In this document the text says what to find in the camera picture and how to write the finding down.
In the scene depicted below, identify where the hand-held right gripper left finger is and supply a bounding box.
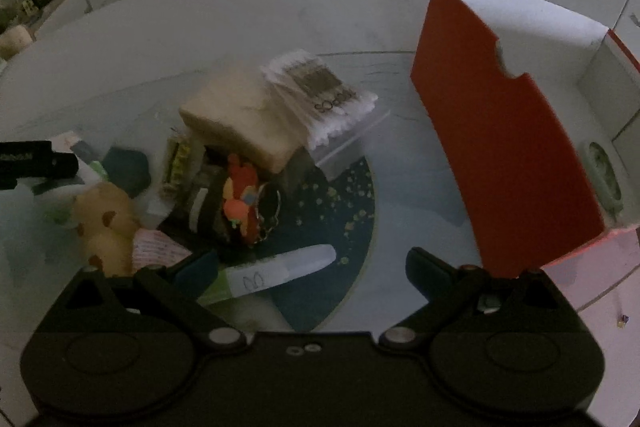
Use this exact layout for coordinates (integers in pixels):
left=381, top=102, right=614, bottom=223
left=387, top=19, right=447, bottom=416
left=64, top=249, right=249, bottom=354

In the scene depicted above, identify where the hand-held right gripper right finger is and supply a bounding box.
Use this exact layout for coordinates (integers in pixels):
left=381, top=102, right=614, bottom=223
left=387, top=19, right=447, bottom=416
left=378, top=247, right=571, bottom=354

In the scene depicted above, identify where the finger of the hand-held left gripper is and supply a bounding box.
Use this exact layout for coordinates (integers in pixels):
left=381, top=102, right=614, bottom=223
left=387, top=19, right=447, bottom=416
left=50, top=151, right=80, bottom=181

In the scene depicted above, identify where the dark teal pouch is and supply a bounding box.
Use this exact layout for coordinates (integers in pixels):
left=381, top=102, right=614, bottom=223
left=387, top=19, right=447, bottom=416
left=102, top=147, right=152, bottom=198

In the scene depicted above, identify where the yellow plush toy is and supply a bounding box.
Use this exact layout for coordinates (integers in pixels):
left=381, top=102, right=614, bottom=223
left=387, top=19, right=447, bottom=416
left=72, top=182, right=138, bottom=278

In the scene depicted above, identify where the colourful plush keychain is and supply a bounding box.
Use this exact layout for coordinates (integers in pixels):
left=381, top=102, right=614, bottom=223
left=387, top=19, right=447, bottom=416
left=222, top=154, right=283, bottom=248

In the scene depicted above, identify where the white green pen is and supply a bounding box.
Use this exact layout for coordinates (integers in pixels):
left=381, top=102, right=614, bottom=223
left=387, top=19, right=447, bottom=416
left=197, top=243, right=337, bottom=307

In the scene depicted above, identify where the red cardboard box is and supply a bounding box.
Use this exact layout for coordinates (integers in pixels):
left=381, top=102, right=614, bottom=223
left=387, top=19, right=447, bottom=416
left=410, top=0, right=640, bottom=314

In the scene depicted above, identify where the cotton swab pack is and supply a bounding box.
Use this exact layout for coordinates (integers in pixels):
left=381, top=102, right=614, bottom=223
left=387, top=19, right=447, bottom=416
left=260, top=48, right=392, bottom=180

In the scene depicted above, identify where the pink notepaper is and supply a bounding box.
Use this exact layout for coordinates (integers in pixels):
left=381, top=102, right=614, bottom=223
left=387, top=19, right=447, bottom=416
left=131, top=229, right=193, bottom=275

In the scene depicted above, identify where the black white striped packet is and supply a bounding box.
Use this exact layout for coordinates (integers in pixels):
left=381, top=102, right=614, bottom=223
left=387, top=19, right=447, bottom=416
left=186, top=184, right=223, bottom=235

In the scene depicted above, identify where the green yellow packet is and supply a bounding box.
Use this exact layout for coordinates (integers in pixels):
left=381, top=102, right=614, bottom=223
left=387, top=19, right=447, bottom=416
left=161, top=129, right=193, bottom=200

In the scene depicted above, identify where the beige rounded object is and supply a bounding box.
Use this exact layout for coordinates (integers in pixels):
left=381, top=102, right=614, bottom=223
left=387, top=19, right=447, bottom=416
left=0, top=27, right=33, bottom=60

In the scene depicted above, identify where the green white tape roll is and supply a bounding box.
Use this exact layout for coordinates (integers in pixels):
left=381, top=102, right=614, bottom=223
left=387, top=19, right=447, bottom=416
left=584, top=141, right=625, bottom=214

